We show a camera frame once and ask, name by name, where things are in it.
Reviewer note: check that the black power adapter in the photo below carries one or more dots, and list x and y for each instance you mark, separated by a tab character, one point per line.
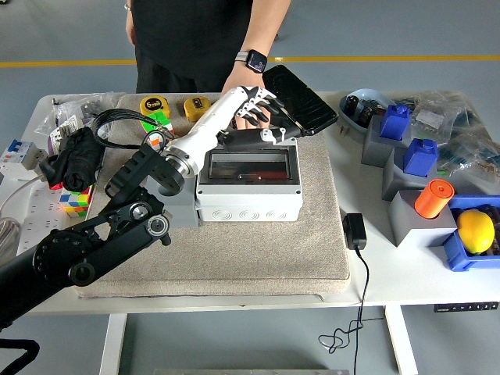
354	230

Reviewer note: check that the orange cylinder battery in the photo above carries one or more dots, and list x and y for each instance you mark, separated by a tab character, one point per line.
433	199

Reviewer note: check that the white junction box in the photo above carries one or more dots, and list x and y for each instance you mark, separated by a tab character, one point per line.
250	214

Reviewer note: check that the yellow tape measure black label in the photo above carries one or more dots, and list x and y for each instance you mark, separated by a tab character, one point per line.
195	108

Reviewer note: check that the person's left forearm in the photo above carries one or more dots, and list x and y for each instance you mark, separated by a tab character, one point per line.
269	27

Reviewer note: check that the grey-brown mat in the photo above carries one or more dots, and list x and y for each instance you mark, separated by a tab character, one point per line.
254	254

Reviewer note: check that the white power strip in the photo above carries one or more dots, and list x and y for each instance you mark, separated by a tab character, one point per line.
35	222

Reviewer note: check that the person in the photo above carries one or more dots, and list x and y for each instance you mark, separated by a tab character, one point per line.
187	39

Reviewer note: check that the yellow lemon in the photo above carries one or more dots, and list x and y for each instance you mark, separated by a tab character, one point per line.
474	232

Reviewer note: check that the clear plastic bags pile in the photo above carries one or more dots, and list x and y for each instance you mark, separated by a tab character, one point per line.
66	109

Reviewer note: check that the grey battery holder block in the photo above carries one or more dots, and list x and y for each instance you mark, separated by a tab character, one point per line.
410	230
183	211

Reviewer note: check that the black table control panel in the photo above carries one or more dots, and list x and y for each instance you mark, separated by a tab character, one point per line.
465	307

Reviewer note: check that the yellow tape measure round label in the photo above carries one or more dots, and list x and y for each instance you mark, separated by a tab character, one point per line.
153	104

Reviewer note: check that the black smartwatch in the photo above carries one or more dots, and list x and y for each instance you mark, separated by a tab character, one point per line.
256	61

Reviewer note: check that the black capacitor cluster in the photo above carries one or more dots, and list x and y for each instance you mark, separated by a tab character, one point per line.
369	111

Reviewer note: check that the blue plastic bin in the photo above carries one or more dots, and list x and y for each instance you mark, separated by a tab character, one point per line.
455	254

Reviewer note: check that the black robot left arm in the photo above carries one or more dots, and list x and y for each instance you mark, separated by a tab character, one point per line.
58	258

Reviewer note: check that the person's right hand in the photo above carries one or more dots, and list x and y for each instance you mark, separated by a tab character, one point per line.
129	27

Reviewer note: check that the small rubik's cube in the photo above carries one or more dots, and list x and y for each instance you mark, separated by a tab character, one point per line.
76	201

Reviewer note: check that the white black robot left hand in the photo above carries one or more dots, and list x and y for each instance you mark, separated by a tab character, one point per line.
211	117

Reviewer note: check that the large rubik's cube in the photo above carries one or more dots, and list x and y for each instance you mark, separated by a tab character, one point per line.
154	116

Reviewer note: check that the white circuit breaker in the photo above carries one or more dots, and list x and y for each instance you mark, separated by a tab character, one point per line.
19	152

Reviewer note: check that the light blue bowl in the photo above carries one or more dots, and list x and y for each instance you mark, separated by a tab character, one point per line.
371	93

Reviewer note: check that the black folded cloth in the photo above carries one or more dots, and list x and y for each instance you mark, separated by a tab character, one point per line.
78	156

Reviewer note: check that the white table leg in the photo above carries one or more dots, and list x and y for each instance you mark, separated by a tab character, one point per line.
400	340
113	343

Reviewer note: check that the clear plastic parts bag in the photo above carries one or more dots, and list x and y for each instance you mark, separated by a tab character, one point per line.
468	152
433	111

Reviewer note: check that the person's left hand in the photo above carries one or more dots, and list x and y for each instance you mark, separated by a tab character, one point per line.
244	80

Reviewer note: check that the black flat device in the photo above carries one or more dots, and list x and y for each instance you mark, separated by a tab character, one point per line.
304	101

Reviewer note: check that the blue plastic block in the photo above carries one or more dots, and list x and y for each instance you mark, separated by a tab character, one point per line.
395	123
420	158

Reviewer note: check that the transparent box lid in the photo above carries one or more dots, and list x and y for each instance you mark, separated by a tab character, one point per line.
250	166

